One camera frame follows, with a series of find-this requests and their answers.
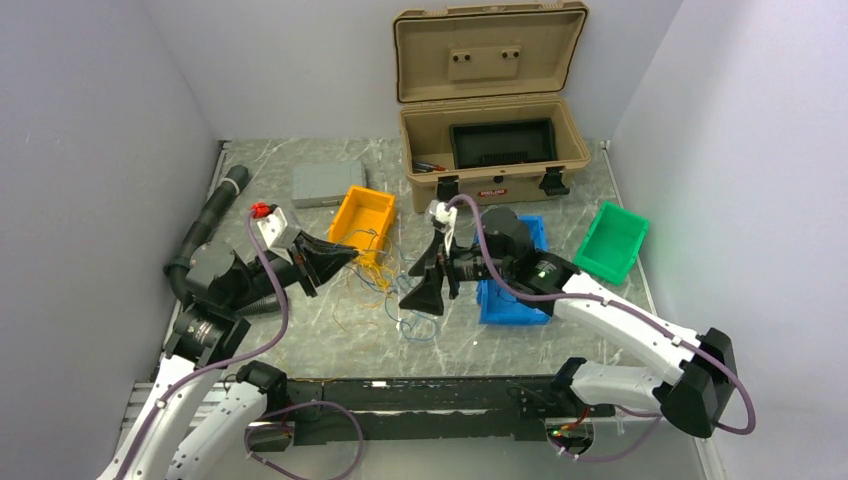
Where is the blue yellow wire bundle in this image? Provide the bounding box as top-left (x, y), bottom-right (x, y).
top-left (327, 228), bottom-right (442, 344)

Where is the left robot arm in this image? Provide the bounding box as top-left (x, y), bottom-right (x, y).
top-left (100, 226), bottom-right (359, 479)

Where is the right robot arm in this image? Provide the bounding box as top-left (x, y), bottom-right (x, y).
top-left (399, 200), bottom-right (739, 438)

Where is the orange plastic bin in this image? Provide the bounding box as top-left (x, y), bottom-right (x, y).
top-left (327, 185), bottom-right (396, 266)

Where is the blue plastic bin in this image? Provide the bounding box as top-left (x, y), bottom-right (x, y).
top-left (476, 215), bottom-right (550, 326)

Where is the grey plastic case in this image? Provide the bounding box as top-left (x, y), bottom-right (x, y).
top-left (291, 160), bottom-right (367, 208)

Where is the black toolbox tray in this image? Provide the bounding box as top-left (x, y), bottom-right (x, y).
top-left (449, 118), bottom-right (557, 169)

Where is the green plastic bin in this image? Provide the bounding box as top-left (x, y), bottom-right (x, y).
top-left (574, 201), bottom-right (650, 285)

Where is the tan plastic toolbox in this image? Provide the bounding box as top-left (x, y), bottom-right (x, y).
top-left (392, 1), bottom-right (590, 212)

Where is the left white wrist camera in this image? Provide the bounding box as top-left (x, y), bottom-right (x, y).
top-left (251, 202), bottom-right (302, 250)

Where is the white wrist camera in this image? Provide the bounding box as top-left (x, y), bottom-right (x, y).
top-left (251, 202), bottom-right (302, 250)
top-left (426, 199), bottom-right (458, 256)

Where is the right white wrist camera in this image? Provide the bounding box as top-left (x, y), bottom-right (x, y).
top-left (426, 199), bottom-right (458, 256)

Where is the red handled screwdriver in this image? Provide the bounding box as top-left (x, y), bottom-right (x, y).
top-left (412, 161), bottom-right (446, 173)

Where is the black corrugated hose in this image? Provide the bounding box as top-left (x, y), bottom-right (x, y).
top-left (163, 164), bottom-right (283, 315)

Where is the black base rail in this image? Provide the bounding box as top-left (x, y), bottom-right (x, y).
top-left (231, 360), bottom-right (617, 446)

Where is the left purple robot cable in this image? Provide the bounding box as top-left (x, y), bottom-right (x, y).
top-left (112, 210), bottom-right (365, 480)

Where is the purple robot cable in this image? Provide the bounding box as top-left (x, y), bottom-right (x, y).
top-left (445, 193), bottom-right (758, 464)
top-left (112, 210), bottom-right (365, 480)

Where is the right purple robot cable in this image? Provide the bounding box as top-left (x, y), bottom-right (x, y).
top-left (445, 193), bottom-right (758, 464)

